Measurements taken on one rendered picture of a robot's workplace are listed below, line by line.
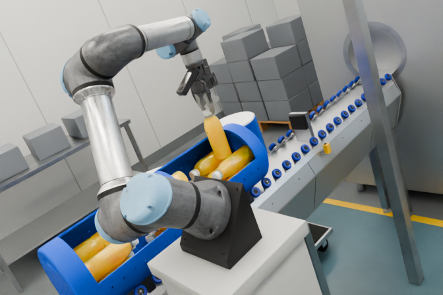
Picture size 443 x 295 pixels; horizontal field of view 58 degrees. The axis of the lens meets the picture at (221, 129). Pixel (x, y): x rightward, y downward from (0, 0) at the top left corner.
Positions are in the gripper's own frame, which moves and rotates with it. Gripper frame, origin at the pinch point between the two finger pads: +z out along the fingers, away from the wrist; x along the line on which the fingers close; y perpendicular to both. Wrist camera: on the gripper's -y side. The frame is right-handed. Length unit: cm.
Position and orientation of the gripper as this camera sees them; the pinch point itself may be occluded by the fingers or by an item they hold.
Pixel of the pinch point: (207, 111)
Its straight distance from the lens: 161.0
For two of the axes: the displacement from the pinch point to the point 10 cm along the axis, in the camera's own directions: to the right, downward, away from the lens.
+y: 6.7, -4.6, 5.8
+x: -6.6, -0.2, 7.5
